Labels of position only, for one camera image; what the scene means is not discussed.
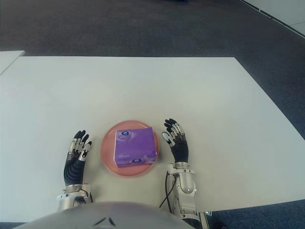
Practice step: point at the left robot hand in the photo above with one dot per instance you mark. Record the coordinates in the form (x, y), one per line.
(74, 169)

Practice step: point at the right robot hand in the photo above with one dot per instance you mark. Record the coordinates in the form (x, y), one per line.
(179, 148)

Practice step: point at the purple tissue paper pack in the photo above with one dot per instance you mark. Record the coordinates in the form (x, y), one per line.
(135, 146)

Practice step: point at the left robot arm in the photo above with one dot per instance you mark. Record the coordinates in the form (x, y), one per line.
(71, 198)

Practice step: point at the pink round plate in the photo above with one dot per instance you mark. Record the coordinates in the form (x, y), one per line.
(108, 152)

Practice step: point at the grey robot torso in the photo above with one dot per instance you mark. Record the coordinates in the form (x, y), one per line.
(107, 217)

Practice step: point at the white side table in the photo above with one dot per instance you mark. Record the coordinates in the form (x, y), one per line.
(9, 60)

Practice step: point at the white partition panel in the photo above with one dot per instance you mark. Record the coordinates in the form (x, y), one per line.
(283, 14)

